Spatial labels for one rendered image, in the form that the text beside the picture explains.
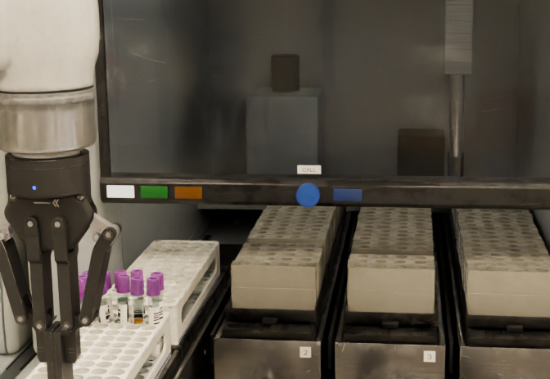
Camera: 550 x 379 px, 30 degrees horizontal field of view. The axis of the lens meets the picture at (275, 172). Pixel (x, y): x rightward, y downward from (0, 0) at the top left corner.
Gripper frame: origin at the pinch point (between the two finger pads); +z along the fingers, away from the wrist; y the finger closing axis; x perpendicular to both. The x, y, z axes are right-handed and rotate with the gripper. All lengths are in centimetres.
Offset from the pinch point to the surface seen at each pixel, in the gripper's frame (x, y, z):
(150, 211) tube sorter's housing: -65, 8, 1
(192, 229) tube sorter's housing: -96, 8, 12
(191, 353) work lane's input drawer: -26.9, -6.7, 9.5
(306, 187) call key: -36.9, -19.9, -9.0
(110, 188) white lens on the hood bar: -37.9, 5.7, -8.3
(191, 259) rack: -46.3, -2.9, 3.6
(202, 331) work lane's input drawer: -34.6, -6.6, 9.5
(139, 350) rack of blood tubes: -12.1, -4.4, 3.5
